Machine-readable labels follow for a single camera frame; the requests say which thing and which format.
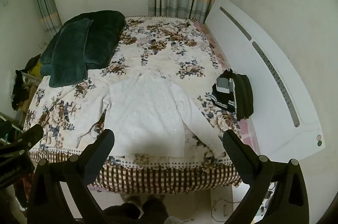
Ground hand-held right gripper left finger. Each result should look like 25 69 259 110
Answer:
27 128 116 224

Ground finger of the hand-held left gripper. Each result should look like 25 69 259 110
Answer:
5 124 44 152

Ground floor cable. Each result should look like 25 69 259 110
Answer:
211 198 233 220

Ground black folded garment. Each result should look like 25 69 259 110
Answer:
232 72 254 121

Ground floral bedspread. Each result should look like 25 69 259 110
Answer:
23 15 242 193

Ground dark hanging clothes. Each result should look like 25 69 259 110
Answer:
12 54 41 111

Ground person's left leg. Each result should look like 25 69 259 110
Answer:
103 203 141 224

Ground pink mattress sheet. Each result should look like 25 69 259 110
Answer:
190 19 260 154

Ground black grey striped garment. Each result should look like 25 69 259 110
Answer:
211 73 237 113

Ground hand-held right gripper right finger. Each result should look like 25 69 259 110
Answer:
222 129 309 224

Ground white towel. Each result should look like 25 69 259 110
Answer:
102 69 228 158

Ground dark green blanket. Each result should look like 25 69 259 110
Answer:
40 10 126 74

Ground person's leg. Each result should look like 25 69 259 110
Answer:
103 203 141 224
141 198 170 224

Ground dark green pillow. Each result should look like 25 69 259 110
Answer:
49 19 94 88

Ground person's right leg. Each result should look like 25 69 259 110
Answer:
141 198 170 224

